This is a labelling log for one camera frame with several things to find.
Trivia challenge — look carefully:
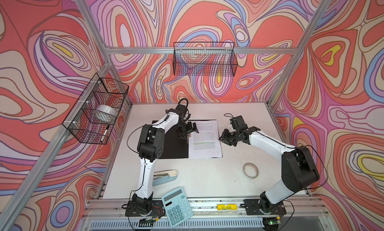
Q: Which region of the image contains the printed paper stack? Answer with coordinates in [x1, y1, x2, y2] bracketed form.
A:
[188, 120, 223, 159]

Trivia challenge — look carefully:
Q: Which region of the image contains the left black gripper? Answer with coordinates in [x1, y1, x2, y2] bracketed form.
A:
[175, 121, 199, 139]

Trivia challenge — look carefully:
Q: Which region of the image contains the clear tape roll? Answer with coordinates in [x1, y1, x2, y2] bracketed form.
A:
[242, 162, 259, 180]

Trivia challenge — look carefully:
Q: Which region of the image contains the black wire basket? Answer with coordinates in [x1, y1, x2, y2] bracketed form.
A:
[173, 41, 238, 77]
[62, 74, 129, 145]

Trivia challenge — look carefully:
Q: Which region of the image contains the left black wire basket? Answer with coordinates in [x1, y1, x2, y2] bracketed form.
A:
[62, 74, 129, 145]

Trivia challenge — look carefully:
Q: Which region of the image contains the blue cream stapler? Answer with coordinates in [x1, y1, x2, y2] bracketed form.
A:
[153, 170, 178, 187]

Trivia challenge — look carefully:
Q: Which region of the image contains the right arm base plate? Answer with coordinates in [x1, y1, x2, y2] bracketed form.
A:
[240, 199, 287, 216]

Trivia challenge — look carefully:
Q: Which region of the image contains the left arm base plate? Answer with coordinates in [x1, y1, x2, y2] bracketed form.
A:
[122, 199, 166, 218]

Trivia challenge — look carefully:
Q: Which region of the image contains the yellow label sticker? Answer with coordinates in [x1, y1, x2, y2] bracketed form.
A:
[217, 204, 238, 211]

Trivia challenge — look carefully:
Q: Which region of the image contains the teal calculator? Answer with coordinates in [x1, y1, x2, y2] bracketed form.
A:
[162, 187, 194, 228]

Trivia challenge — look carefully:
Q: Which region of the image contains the white black file folder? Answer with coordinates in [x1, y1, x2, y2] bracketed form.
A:
[161, 127, 189, 159]

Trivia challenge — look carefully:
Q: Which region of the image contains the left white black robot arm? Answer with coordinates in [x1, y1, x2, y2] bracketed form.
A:
[132, 98, 199, 212]

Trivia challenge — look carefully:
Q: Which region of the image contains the back black wire basket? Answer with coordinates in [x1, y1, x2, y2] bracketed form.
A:
[173, 41, 238, 77]

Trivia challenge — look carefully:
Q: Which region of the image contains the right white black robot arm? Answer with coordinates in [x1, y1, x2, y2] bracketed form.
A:
[219, 116, 320, 213]

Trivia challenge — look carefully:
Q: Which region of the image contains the black marker pen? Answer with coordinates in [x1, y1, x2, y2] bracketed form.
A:
[100, 125, 110, 143]

